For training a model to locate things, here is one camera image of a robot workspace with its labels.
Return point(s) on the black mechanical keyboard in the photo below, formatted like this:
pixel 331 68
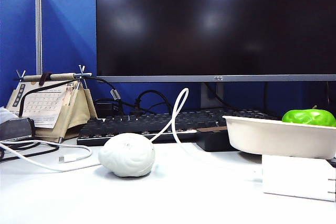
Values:
pixel 157 124

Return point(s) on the grey monitor stand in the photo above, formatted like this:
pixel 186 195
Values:
pixel 211 95

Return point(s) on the black block with brown top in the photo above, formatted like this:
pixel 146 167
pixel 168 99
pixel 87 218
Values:
pixel 212 142

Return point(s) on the small black adapter box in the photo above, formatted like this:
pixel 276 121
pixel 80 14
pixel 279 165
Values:
pixel 105 108

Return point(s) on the white brain-shaped squeeze toy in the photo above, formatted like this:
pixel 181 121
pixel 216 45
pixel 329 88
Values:
pixel 126 155

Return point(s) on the large black computer monitor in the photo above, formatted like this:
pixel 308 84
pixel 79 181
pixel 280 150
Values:
pixel 210 24

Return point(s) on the beige paper bowl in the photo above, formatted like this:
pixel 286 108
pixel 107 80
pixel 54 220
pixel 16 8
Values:
pixel 275 137

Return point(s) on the beige canvas desk calendar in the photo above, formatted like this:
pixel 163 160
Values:
pixel 42 103

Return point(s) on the green apple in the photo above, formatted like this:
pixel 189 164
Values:
pixel 307 116

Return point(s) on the white power adapter brick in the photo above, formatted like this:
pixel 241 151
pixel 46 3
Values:
pixel 294 176

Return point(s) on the dark grey box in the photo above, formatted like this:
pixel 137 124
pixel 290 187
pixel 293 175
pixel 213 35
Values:
pixel 15 129

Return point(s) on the white plastic bag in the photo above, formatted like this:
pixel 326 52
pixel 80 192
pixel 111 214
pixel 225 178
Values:
pixel 6 115

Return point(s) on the aluminium partition frame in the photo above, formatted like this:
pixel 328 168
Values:
pixel 38 24

